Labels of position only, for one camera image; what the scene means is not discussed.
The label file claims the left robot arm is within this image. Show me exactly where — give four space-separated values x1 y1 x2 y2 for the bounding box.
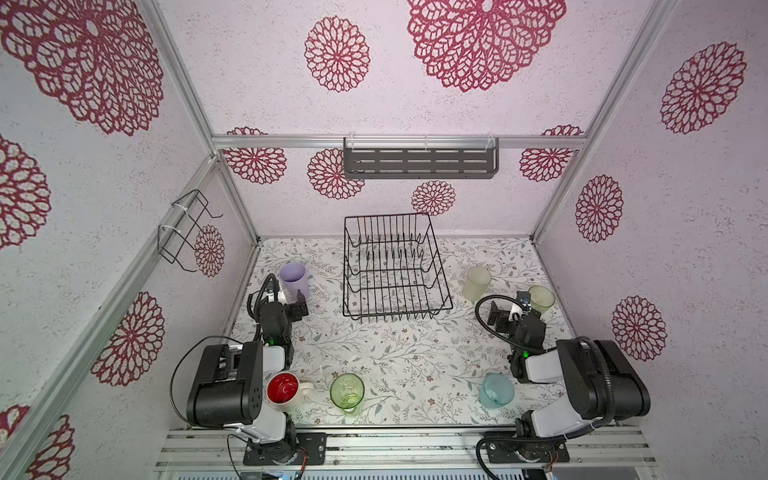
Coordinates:
182 299 313 456

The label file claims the frosted pale green cup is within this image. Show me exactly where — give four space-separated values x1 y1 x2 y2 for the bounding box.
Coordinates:
461 266 492 302

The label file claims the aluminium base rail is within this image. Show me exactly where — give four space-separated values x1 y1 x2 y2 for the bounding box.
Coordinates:
152 426 657 479

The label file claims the teal plastic cup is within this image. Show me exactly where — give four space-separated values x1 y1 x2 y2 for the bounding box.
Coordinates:
479 372 515 410

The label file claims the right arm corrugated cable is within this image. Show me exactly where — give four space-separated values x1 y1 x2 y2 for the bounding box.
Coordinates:
474 293 617 428

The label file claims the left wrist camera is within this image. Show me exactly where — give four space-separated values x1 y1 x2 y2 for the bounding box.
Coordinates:
265 289 289 304

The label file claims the purple plastic cup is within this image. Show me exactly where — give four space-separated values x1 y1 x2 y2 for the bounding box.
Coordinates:
279 262 310 302

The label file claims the grey wall shelf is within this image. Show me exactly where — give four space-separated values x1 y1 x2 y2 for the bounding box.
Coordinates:
342 138 499 180

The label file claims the black wire wall holder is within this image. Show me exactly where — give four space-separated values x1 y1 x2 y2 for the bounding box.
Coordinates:
156 189 223 273

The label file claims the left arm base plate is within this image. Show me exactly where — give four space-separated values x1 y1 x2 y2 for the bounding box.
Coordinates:
243 432 328 467

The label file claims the black wire dish rack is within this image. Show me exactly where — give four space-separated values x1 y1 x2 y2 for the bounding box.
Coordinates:
342 213 453 321

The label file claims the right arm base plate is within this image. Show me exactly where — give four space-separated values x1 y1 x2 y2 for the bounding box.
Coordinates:
483 432 571 464

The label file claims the red and white mug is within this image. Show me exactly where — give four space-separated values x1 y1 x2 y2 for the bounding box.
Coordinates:
266 371 315 412

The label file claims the light green glass cup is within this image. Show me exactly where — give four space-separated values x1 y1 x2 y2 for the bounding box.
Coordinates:
528 285 556 315

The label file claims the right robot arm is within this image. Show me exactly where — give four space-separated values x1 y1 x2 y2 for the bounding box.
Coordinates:
475 295 651 442

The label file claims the green glass mug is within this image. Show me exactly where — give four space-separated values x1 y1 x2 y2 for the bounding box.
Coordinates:
329 373 365 414

